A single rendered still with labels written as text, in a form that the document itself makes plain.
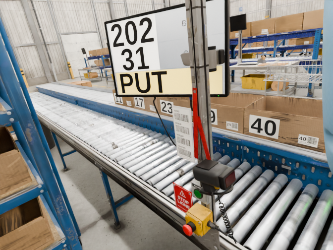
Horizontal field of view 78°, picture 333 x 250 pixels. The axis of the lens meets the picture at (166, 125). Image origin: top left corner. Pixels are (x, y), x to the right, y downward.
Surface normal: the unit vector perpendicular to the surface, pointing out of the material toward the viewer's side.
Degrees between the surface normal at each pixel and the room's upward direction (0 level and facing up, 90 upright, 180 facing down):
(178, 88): 86
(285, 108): 90
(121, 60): 86
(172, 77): 86
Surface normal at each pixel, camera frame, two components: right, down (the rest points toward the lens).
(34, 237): 0.64, 0.22
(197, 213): -0.12, -0.93
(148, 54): -0.47, 0.31
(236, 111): -0.72, 0.33
